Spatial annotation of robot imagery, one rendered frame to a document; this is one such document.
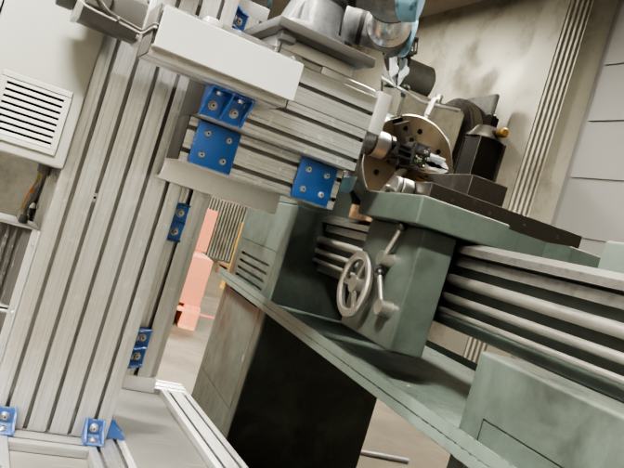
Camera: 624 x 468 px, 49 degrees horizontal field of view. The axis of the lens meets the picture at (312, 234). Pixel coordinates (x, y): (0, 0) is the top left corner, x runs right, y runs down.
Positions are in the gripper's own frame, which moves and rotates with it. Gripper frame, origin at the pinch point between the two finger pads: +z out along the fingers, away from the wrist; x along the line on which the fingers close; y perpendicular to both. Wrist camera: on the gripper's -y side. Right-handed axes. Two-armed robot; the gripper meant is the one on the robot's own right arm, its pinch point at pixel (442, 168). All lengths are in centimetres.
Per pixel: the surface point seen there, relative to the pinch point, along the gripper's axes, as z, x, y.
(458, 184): -15.6, -8.3, 39.0
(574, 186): 247, 63, -256
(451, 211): -25, -16, 57
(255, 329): -30, -64, -33
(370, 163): -16.3, -3.8, -14.8
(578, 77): 248, 154, -292
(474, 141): -13.8, 2.6, 37.2
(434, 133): 1.6, 12.0, -15.3
